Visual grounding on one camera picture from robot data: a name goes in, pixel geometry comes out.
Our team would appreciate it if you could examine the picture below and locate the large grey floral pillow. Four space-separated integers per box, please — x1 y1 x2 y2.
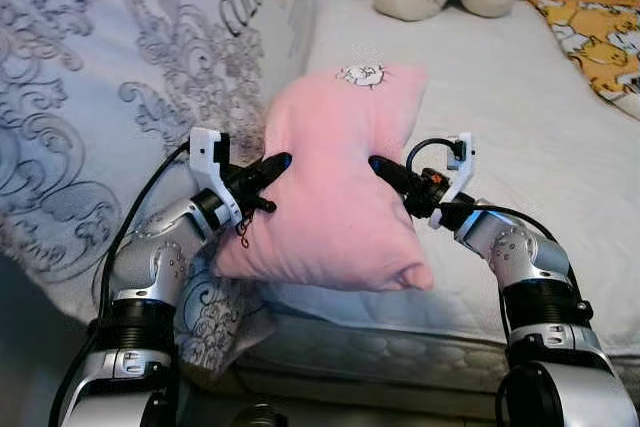
0 0 319 388

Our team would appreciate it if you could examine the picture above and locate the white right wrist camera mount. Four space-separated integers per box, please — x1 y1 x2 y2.
428 132 476 230

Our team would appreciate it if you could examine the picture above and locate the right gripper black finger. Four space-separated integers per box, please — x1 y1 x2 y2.
367 154 426 198

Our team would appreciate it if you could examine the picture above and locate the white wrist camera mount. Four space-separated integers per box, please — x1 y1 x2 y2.
428 132 476 230
189 128 244 228

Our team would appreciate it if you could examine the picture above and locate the pink cat-print pillow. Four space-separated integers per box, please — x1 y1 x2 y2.
213 62 436 293

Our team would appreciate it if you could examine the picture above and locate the yellow egg-cartoon blanket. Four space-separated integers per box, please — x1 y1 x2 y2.
525 0 640 120

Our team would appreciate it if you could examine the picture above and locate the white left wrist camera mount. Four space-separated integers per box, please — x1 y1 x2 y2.
189 128 244 228

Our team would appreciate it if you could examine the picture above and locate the white quilted mattress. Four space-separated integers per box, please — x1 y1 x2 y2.
235 0 640 418

